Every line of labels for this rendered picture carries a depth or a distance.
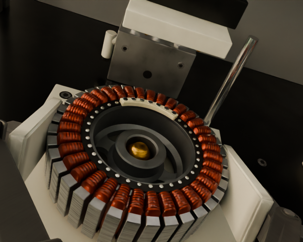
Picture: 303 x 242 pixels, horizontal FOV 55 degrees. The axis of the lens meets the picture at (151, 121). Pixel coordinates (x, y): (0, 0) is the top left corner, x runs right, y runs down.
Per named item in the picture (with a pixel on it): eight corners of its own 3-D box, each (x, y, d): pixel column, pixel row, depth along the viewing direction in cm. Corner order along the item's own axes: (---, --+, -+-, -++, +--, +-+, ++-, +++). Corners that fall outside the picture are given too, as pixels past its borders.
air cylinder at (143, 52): (176, 100, 30) (197, 54, 27) (106, 79, 29) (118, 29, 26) (176, 75, 34) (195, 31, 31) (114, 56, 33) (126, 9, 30)
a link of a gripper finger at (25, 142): (14, 197, 13) (-3, 193, 13) (54, 140, 20) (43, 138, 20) (26, 137, 12) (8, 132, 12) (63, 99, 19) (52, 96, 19)
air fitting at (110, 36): (110, 64, 29) (117, 36, 27) (99, 60, 29) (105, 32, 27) (112, 58, 30) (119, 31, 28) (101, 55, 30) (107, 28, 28)
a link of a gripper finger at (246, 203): (261, 197, 14) (275, 201, 14) (221, 143, 20) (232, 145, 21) (237, 248, 15) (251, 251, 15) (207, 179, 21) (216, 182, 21)
